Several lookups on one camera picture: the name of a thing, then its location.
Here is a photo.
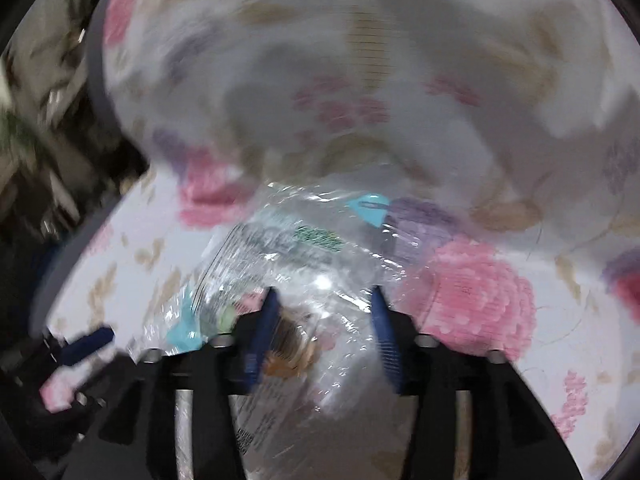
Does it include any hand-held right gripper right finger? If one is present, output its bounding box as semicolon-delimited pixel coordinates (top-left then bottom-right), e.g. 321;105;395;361
369;285;583;480

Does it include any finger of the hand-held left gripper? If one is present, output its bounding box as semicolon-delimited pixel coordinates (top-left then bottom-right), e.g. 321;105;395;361
60;326;116;368

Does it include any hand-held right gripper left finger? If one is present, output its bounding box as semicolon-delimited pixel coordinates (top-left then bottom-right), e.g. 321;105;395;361
65;286;282;480

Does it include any clear plastic bag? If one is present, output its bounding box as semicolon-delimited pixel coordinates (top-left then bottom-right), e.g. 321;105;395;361
142;180;438;480

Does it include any floral tablecloth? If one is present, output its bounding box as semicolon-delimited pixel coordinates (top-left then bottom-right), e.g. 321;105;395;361
30;0;640;480

